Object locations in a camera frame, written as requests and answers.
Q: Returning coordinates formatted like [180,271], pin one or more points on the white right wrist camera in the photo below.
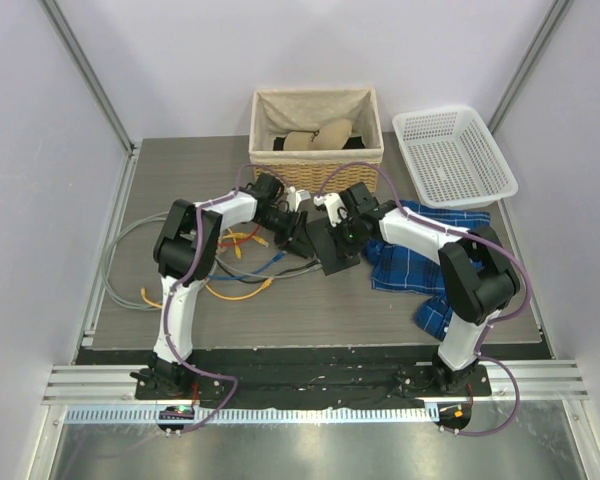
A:
[333,206]

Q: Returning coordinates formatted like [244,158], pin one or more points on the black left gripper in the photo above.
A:
[290,238]

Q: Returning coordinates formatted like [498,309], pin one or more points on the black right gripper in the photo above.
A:
[345,250]

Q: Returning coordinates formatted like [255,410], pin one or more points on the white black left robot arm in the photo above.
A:
[185,254]

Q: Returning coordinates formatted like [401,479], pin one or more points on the beige shoe in basket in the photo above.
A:
[331,136]

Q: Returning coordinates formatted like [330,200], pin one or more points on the black network switch box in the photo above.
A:
[325,249]

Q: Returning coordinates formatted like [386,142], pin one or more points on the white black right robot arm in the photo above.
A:
[478,276]

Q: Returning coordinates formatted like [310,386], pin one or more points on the wicker basket with liner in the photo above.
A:
[277,112]

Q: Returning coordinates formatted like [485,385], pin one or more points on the yellow ethernet cable long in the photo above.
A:
[233,240]

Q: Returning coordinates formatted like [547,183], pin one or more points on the white plastic perforated basket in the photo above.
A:
[452,158]

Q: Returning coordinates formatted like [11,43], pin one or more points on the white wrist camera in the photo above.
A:
[333,206]
[294,198]

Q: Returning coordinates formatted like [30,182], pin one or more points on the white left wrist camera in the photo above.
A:
[294,198]

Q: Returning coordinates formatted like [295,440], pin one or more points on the blue plaid shirt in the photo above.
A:
[398,269]

